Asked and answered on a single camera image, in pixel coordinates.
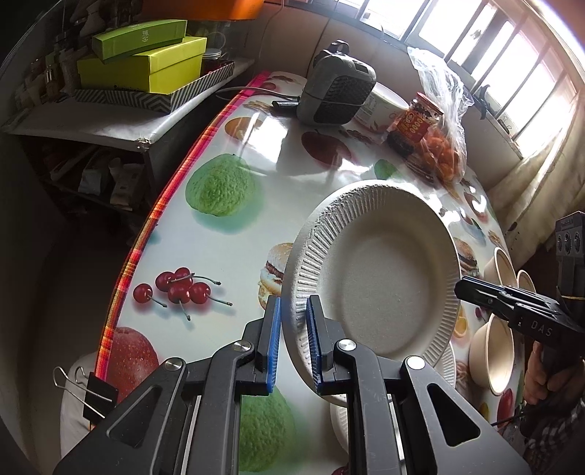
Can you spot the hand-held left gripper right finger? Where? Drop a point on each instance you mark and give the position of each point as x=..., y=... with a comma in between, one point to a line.
x=313, y=347

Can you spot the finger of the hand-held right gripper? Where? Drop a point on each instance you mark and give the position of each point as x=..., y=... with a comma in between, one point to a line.
x=525, y=315

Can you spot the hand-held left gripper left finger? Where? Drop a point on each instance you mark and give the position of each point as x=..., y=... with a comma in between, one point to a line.
x=272, y=347

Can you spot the large beige paper bowl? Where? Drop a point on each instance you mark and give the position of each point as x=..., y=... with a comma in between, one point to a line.
x=496, y=356

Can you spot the white ribbed paper plate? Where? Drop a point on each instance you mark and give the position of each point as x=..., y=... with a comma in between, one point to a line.
x=388, y=269
x=445, y=365

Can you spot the person's right forearm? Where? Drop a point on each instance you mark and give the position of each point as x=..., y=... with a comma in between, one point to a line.
x=555, y=424

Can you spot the person's right hand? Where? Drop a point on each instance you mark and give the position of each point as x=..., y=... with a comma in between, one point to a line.
x=534, y=379

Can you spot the small beige paper bowl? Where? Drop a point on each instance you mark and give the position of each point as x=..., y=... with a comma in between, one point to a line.
x=525, y=281
x=502, y=269

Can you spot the cream patterned curtain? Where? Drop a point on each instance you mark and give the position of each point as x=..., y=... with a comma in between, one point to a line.
x=544, y=192

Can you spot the fruit print tablecloth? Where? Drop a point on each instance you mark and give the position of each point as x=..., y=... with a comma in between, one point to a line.
x=215, y=237

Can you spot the plastic bag of oranges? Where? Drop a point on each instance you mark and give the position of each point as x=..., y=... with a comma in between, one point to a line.
x=445, y=146

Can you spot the black binder clip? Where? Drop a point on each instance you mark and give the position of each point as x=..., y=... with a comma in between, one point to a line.
x=98, y=395

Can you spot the red label glass jar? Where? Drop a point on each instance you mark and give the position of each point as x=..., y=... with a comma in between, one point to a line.
x=413, y=123

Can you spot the window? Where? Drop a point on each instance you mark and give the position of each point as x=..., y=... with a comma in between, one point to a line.
x=512, y=55

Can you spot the white plastic tub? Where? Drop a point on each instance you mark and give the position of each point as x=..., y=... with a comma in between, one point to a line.
x=381, y=107

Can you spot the grey portable fan heater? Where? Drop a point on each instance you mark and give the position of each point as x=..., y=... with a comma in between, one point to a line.
x=336, y=91

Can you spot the striped cardboard tray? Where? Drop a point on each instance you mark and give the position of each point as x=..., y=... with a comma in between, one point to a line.
x=151, y=98

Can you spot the grey shelf unit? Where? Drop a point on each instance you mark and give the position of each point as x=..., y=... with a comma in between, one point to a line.
x=91, y=132

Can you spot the large green box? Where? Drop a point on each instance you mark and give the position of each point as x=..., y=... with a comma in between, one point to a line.
x=141, y=68

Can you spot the small green box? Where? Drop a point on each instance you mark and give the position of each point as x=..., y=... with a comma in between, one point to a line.
x=137, y=39

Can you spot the orange box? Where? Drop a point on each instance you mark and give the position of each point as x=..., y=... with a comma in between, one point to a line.
x=224, y=9

